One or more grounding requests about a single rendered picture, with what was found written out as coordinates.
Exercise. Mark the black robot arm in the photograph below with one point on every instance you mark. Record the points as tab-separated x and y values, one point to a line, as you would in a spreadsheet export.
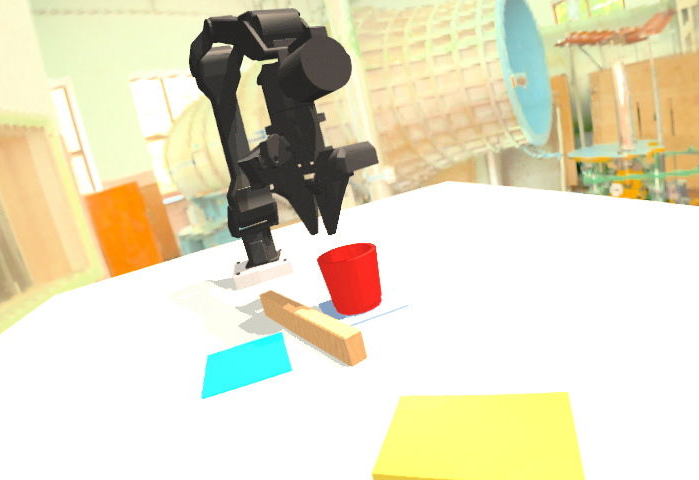
310	66

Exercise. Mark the wooden rectangular bar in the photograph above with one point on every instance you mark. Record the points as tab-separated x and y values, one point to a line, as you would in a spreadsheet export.
334	337

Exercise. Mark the red cup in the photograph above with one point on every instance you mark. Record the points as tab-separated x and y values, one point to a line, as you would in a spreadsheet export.
351	275

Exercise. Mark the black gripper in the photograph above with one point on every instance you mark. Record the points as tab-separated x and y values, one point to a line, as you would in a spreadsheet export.
331	167

